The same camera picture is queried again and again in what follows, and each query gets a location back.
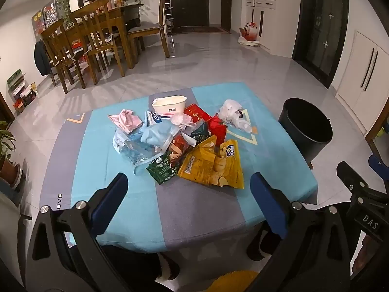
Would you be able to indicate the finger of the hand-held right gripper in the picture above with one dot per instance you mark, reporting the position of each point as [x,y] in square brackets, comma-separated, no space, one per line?
[378,165]
[349,178]

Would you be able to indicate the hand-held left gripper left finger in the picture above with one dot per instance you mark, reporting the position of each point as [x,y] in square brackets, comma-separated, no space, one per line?
[112,197]

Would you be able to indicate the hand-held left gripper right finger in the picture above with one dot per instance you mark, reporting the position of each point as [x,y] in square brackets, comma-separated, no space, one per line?
[267,203]

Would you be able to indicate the clear plastic bag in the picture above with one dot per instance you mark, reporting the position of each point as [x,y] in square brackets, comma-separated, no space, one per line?
[133,150]

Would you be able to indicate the green snack packet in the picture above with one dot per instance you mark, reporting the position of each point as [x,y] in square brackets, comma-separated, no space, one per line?
[161,168]

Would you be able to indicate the black plastic bucket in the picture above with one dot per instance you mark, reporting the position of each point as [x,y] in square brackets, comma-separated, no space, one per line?
[304,121]

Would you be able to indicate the yellow chip bag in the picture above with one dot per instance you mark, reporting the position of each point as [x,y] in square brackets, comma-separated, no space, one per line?
[200,164]

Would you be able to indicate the blue plastic bag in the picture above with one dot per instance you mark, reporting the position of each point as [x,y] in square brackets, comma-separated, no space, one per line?
[158,133]

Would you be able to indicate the pink plastic bag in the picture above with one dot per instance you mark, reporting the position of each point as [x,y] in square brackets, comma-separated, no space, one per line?
[126,120]

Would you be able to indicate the red brown snack packet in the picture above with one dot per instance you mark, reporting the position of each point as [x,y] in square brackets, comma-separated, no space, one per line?
[179,146]

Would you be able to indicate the blue white packet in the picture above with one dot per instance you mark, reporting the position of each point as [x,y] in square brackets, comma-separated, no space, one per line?
[152,118]

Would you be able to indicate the dark green packet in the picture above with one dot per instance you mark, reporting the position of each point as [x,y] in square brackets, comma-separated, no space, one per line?
[199,132]

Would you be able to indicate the white plastic bag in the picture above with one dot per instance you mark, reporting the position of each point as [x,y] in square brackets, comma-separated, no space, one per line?
[231,111]

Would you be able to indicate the pale pink wrapper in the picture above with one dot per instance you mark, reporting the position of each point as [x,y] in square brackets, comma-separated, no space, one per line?
[180,119]

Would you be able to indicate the white paper bowl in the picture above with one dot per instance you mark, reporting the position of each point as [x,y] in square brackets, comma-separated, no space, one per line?
[170,106]

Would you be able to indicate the green plastic basin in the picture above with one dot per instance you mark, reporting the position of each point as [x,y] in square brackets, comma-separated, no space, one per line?
[382,133]

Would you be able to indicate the black white plush slipper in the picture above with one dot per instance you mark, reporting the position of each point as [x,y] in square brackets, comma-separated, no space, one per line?
[258,246]
[167,267]

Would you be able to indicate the blue grey printed tablecloth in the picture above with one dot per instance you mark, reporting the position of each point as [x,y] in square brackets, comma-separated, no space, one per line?
[182,213]

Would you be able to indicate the yellow seat cushion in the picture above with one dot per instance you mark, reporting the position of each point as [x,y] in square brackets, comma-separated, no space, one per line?
[234,281]

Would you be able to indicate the white closet doors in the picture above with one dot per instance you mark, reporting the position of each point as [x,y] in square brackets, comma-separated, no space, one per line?
[358,73]

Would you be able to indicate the potted green plant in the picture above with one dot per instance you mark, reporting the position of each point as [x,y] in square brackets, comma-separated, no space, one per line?
[7,158]

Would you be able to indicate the stack of cardboard boxes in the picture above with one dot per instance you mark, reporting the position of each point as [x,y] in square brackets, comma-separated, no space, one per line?
[19,91]

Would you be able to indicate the black glass door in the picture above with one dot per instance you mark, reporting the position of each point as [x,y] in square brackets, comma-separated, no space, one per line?
[319,30]

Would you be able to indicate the dark hanging jacket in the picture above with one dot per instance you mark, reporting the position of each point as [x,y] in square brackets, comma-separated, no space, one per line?
[42,57]

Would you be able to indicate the white cloth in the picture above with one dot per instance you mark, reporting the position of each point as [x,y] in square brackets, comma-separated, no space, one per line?
[247,42]

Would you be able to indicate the wooden slat-back chair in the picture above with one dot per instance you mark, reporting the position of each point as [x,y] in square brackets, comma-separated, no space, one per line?
[88,15]
[54,39]

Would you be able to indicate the tall white cabinet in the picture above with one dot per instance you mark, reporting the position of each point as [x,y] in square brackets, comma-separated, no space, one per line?
[273,24]

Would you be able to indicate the wooden chair with grey cushion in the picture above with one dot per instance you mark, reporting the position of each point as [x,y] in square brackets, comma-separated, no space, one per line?
[146,29]

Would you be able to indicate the red gift bag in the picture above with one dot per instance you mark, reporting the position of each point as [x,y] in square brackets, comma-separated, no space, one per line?
[249,32]

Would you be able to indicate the wooden dining table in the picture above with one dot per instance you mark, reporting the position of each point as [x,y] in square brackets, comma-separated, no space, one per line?
[112,15]

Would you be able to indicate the dark cloth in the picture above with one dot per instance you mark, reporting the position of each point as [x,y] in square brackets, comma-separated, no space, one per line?
[132,13]

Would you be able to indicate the patterned door mat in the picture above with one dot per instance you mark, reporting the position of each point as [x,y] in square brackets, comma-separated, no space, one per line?
[200,29]

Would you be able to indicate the metal shoe rack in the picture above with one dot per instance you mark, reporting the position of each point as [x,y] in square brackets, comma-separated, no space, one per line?
[169,15]

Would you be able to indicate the photo board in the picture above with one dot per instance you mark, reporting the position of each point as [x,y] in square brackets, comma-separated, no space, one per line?
[50,13]

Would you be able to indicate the hanging ivy plant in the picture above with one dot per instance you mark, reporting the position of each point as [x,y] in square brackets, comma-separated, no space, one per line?
[63,6]

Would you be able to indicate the narrow dark door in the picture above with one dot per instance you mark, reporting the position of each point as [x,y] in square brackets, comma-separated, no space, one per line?
[226,3]

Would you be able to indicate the dark panelled entry door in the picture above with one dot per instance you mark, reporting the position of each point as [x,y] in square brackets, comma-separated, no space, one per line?
[188,0]

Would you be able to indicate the red yellow wall poster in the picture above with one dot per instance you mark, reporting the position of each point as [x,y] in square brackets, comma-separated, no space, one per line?
[38,22]

